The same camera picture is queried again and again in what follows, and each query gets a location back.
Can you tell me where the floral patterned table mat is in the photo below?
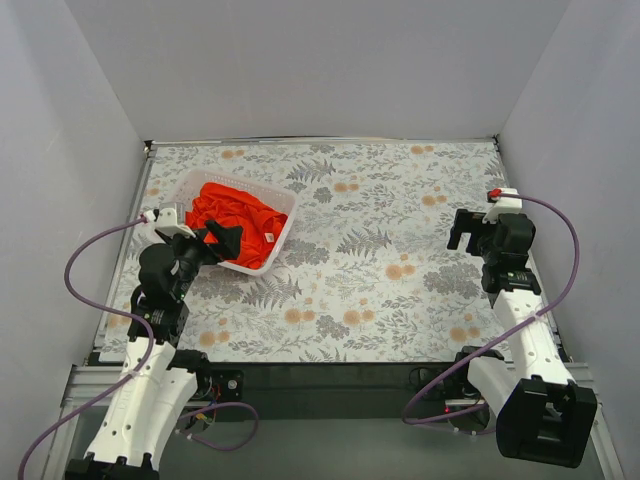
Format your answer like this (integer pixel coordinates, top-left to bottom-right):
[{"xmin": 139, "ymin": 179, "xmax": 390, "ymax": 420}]
[{"xmin": 99, "ymin": 142, "xmax": 560, "ymax": 364}]

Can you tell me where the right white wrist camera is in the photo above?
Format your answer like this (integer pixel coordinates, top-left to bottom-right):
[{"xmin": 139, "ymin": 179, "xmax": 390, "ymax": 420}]
[{"xmin": 483, "ymin": 188, "xmax": 522, "ymax": 224}]

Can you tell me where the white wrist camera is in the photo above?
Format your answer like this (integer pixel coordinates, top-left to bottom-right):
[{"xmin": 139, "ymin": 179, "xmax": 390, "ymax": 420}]
[
  {"xmin": 142, "ymin": 202, "xmax": 195, "ymax": 238},
  {"xmin": 483, "ymin": 188, "xmax": 522, "ymax": 224}
]

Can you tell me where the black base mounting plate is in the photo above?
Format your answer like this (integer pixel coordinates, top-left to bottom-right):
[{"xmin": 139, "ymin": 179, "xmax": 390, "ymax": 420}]
[{"xmin": 189, "ymin": 362, "xmax": 451, "ymax": 420}]

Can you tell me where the aluminium frame rail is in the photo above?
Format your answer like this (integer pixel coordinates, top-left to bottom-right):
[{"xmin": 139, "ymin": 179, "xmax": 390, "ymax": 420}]
[{"xmin": 40, "ymin": 363, "xmax": 122, "ymax": 479}]

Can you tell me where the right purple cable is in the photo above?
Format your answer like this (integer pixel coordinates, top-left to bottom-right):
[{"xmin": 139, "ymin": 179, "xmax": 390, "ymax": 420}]
[{"xmin": 402, "ymin": 194, "xmax": 582, "ymax": 436}]

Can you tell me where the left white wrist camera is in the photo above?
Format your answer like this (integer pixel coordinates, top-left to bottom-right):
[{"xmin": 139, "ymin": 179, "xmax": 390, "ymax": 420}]
[{"xmin": 142, "ymin": 202, "xmax": 195, "ymax": 238}]

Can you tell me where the orange t shirt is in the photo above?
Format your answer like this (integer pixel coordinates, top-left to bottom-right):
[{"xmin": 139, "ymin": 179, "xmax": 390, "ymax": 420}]
[{"xmin": 186, "ymin": 182, "xmax": 288, "ymax": 270}]

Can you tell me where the white plastic laundry basket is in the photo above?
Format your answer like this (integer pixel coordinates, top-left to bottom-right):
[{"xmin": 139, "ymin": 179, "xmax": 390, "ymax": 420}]
[{"xmin": 164, "ymin": 167, "xmax": 299, "ymax": 276}]

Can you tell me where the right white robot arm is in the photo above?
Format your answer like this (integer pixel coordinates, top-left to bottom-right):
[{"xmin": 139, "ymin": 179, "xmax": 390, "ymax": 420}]
[{"xmin": 447, "ymin": 209, "xmax": 597, "ymax": 468}]

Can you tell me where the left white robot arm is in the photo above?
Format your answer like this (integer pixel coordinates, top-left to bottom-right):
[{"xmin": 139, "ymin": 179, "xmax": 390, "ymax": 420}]
[{"xmin": 64, "ymin": 220, "xmax": 243, "ymax": 479}]

